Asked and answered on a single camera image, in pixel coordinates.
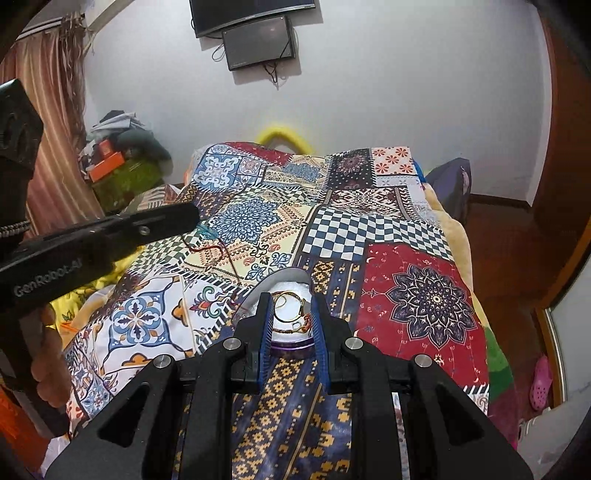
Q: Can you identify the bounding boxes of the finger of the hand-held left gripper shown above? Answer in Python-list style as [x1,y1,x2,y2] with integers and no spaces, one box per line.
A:
[27,202,201,265]

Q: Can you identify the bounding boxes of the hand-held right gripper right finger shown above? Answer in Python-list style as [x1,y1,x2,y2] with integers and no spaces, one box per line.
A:
[310,292,525,480]

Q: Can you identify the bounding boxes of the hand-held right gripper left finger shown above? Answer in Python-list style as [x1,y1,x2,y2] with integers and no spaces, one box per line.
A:
[44,292,273,480]

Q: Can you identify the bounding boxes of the red string bracelet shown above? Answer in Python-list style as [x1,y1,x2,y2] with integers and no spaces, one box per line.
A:
[272,322,315,337]

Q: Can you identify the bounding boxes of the gold bangle bracelet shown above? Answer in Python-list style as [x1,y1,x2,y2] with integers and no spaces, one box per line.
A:
[273,291,309,325]

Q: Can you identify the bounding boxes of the purple heart jewelry box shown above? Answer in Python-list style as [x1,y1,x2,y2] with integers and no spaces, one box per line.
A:
[231,270,357,357]

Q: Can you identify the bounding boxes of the person's left hand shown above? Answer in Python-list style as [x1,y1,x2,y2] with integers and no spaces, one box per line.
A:
[31,305,71,394]

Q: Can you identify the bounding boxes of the patterned bed sheet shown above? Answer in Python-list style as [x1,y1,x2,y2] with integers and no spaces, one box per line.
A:
[128,184,186,219]

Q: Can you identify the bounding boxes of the yellow cloth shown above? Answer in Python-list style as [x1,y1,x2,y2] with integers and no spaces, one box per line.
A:
[48,277,122,335]

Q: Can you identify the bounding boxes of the orange box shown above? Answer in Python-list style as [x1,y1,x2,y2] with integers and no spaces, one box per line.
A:
[88,151,127,182]

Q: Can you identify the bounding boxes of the patchwork printed blanket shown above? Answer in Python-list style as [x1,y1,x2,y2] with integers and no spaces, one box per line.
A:
[65,141,491,480]

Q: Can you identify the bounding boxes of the grey cloth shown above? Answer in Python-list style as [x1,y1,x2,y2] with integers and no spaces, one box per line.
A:
[90,110,145,140]

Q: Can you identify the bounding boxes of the striped pink curtain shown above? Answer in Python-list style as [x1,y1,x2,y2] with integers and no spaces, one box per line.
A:
[0,18,106,241]

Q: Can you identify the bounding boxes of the yellow fleece blanket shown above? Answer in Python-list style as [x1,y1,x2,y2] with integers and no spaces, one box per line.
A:
[427,185,472,298]

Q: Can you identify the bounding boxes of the yellow foam tube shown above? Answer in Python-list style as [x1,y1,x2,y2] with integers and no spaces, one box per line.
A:
[256,121,315,156]

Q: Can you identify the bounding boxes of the colourful fleece blanket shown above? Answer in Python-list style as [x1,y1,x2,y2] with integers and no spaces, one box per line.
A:
[482,330,525,446]

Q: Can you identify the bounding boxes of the dark bag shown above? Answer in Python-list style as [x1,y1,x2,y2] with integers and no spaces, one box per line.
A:
[424,158,473,223]

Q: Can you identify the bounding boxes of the small black monitor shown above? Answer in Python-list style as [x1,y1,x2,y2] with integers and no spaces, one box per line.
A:
[222,15,297,71]

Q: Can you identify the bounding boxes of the pink slipper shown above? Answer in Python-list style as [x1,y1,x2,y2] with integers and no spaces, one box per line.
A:
[530,355,554,411]

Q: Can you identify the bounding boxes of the white sliding door pink hearts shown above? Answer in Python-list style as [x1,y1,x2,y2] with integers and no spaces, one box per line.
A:
[536,277,591,416]

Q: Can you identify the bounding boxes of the wooden door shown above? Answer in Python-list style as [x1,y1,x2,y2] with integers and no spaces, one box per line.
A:
[531,9,591,319]

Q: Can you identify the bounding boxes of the black wall television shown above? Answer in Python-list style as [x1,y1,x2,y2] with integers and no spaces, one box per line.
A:
[189,0,317,38]

